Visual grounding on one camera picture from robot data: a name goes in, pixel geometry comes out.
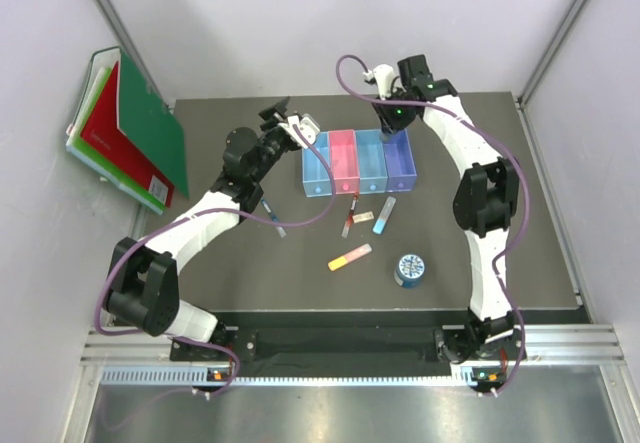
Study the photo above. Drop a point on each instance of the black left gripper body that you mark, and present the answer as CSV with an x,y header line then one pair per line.
x,y
275,139

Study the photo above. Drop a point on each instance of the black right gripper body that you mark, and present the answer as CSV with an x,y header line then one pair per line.
x,y
396,116

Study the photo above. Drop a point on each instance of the light blue drawer bin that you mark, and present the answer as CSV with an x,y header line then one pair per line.
x,y
315,179

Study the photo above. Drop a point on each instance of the purple drawer bin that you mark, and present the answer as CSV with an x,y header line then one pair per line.
x,y
401,169

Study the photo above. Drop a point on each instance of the round blue tape tin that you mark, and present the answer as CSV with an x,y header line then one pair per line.
x,y
409,271

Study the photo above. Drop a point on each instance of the pink drawer bin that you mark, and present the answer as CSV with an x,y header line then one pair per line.
x,y
344,161

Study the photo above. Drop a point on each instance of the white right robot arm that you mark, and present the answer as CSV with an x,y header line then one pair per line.
x,y
485,200

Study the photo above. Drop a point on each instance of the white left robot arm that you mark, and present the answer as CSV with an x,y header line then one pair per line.
x,y
142,287

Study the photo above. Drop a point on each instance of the blue pen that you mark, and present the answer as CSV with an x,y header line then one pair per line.
x,y
281,231

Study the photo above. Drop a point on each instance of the small beige eraser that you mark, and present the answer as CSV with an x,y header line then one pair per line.
x,y
363,217

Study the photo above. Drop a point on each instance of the red pen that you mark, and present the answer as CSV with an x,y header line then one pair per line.
x,y
350,215

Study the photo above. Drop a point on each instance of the blue white highlighter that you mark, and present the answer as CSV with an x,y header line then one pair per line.
x,y
384,215

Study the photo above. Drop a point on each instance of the green folder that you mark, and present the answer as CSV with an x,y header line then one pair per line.
x,y
146,121

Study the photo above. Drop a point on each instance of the orange pink highlighter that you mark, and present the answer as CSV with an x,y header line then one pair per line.
x,y
349,257

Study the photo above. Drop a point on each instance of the red folder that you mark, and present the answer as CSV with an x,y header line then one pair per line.
x,y
114,155

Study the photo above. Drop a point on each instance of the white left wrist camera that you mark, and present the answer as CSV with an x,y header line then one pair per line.
x,y
302,129

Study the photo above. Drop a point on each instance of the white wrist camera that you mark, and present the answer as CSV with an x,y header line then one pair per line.
x,y
382,76
302,129

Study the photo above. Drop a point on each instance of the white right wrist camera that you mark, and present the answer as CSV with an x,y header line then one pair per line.
x,y
382,76

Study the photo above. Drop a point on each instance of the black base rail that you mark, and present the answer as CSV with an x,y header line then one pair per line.
x,y
342,344

